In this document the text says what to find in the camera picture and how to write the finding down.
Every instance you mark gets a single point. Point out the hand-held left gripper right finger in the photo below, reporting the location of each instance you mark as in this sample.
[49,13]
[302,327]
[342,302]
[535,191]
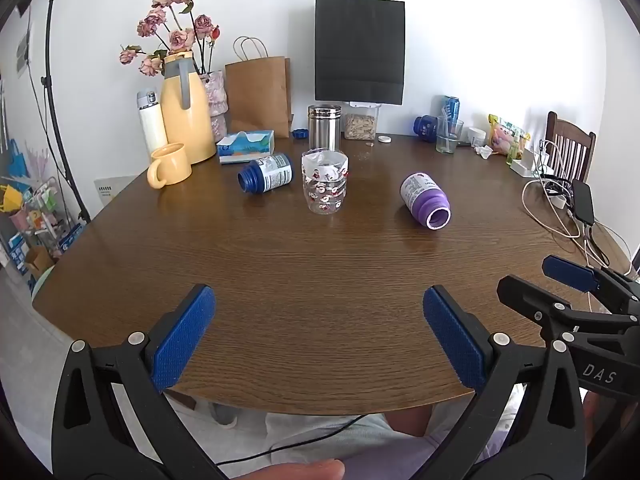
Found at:
[456,342]

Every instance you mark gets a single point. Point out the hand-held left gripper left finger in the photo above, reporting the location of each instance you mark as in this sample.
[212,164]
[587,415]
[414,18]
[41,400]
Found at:
[181,340]

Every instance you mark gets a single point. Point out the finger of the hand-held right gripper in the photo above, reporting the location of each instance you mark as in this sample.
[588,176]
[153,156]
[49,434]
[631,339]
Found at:
[530,300]
[570,272]

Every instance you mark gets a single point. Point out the clear printed cup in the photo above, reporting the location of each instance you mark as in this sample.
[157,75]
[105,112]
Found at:
[325,191]

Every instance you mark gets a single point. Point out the white charger plug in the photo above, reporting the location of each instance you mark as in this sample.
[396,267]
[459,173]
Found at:
[560,202]

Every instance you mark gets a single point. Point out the black phone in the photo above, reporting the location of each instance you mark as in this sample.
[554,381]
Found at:
[583,202]

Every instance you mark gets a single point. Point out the grey slipper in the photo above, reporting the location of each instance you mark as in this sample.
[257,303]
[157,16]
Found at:
[223,414]

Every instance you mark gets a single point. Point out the person's leg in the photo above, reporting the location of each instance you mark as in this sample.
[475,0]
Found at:
[410,420]

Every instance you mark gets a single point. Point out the white power strip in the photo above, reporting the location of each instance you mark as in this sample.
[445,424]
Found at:
[522,167]

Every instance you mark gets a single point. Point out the wooden chair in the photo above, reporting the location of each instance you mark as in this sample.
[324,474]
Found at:
[570,147]

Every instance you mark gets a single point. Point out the small green bottle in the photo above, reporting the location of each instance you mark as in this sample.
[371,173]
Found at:
[514,154]

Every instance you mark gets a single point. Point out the purple bottle white label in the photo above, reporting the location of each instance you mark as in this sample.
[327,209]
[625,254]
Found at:
[422,195]

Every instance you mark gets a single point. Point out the colourful snack packet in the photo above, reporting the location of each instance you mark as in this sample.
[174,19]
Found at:
[501,137]

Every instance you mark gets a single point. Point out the person's white shorts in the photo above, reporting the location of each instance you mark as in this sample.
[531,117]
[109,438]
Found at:
[325,430]

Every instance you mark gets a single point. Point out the cardboard box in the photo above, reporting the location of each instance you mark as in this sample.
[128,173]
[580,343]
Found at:
[37,261]

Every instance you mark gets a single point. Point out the white jar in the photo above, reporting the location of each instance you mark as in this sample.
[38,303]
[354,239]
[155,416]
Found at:
[476,137]

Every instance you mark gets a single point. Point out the white printed box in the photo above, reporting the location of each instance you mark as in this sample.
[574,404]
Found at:
[112,189]

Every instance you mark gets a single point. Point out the yellow mug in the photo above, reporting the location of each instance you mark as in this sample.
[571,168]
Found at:
[172,167]

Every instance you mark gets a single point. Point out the clear drinking glass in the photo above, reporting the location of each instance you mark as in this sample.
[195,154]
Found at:
[447,144]

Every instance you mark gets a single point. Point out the blue bottle white label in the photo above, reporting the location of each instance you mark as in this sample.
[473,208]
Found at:
[261,175]

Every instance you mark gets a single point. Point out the rack of colourful goods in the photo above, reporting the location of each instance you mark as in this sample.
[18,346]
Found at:
[35,205]

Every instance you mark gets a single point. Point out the blue jar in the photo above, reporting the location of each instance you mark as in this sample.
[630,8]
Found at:
[425,126]

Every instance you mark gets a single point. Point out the blue drink can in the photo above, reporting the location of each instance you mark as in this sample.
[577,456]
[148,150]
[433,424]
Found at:
[453,106]

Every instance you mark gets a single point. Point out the blue tissue box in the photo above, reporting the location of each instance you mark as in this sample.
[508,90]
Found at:
[247,147]

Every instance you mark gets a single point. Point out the white thermos bottle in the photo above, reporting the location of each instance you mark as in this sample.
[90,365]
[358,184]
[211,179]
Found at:
[152,130]

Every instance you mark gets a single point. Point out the yellow thermos jug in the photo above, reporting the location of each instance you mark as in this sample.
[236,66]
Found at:
[189,127]

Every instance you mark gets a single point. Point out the clear container of oats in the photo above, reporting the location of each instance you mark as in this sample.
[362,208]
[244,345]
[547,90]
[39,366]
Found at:
[360,126]

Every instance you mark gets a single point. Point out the blue bottle lid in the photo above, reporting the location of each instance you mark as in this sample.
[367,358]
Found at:
[299,134]

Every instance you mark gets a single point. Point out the pink vase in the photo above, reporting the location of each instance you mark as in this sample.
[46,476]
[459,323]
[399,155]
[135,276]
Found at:
[219,102]

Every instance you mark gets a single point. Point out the steel canister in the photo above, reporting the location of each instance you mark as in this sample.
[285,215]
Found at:
[324,130]

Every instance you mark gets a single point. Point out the brown paper bag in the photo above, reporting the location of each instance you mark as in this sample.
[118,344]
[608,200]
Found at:
[257,97]

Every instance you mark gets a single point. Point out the black light stand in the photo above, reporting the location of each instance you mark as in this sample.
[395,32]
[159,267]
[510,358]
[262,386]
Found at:
[55,110]

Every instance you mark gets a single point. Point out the dried pink rose bouquet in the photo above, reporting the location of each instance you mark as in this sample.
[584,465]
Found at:
[180,39]

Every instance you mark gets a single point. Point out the black paper bag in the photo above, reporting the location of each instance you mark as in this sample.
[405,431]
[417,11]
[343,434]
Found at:
[357,50]

